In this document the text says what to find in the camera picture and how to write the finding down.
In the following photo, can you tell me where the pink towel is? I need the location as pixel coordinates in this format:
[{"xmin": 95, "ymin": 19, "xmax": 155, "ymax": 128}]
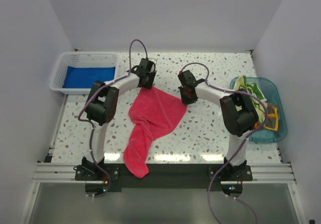
[{"xmin": 123, "ymin": 87, "xmax": 187, "ymax": 178}]

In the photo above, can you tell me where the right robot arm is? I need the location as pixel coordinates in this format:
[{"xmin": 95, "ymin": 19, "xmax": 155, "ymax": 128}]
[{"xmin": 178, "ymin": 70, "xmax": 258, "ymax": 180}]

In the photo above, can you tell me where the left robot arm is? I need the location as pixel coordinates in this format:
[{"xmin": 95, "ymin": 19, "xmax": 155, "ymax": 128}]
[{"xmin": 74, "ymin": 58, "xmax": 156, "ymax": 181}]

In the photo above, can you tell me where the blue folded towel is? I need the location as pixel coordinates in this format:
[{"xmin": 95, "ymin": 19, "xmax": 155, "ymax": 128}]
[{"xmin": 63, "ymin": 66, "xmax": 115, "ymax": 88}]

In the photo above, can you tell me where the white plastic basket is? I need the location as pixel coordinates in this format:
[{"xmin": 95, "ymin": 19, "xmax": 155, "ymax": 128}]
[{"xmin": 50, "ymin": 51, "xmax": 120, "ymax": 95}]

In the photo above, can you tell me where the yellow green patterned towel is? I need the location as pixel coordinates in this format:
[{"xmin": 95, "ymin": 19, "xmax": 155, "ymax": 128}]
[{"xmin": 233, "ymin": 75, "xmax": 279, "ymax": 131}]

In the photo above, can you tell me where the teal plastic tub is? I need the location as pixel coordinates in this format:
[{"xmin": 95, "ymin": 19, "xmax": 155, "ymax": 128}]
[{"xmin": 230, "ymin": 76, "xmax": 287, "ymax": 144}]

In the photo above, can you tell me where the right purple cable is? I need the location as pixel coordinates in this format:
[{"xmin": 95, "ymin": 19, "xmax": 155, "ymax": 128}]
[{"xmin": 179, "ymin": 62, "xmax": 269, "ymax": 224}]

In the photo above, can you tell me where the purple cable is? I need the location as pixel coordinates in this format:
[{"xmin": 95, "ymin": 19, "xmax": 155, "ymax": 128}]
[
  {"xmin": 179, "ymin": 62, "xmax": 269, "ymax": 224},
  {"xmin": 77, "ymin": 39, "xmax": 151, "ymax": 199}
]

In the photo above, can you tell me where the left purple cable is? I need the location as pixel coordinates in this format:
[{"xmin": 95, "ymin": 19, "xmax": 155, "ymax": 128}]
[{"xmin": 77, "ymin": 39, "xmax": 151, "ymax": 199}]

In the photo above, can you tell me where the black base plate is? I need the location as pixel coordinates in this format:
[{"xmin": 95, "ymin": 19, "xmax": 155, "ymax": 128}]
[{"xmin": 73, "ymin": 161, "xmax": 253, "ymax": 194}]

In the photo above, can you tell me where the aluminium rail frame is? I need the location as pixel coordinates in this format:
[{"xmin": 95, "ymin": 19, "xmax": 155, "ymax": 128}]
[{"xmin": 21, "ymin": 144, "xmax": 308, "ymax": 223}]

